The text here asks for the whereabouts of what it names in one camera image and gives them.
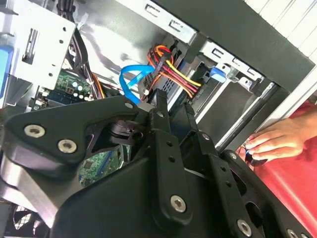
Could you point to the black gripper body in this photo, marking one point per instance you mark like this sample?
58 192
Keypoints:
111 210

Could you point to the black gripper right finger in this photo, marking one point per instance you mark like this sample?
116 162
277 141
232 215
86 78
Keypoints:
220 178

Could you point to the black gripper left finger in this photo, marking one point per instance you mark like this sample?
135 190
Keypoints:
74 115

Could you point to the person's hand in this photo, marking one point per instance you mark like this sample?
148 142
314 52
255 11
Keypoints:
280 141

